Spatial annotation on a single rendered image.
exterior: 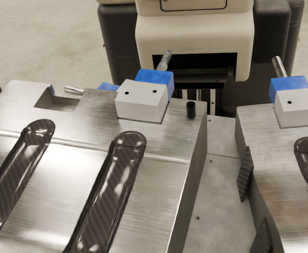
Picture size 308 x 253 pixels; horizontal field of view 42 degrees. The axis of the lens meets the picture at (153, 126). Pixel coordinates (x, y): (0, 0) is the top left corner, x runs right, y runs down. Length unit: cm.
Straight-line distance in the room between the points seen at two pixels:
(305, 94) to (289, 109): 3
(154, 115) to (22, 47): 197
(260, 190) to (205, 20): 43
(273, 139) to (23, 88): 31
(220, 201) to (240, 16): 40
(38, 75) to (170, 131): 172
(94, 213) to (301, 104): 26
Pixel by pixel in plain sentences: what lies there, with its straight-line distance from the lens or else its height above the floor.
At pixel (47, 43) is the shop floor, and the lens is 234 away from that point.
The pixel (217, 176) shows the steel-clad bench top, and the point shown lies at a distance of 50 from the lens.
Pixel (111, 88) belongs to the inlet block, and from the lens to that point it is 57.
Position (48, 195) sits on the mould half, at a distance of 41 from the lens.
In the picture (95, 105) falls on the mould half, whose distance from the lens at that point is 48.
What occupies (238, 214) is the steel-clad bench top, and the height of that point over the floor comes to 80.
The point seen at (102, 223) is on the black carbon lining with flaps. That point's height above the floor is 88.
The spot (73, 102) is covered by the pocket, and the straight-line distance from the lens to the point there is 53.
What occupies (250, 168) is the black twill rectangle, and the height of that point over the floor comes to 86.
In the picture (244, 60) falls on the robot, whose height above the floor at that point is 72.
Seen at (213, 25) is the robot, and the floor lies 80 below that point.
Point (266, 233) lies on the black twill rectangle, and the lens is 39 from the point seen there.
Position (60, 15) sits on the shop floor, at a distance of 258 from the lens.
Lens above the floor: 120
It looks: 45 degrees down
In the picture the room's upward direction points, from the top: 8 degrees counter-clockwise
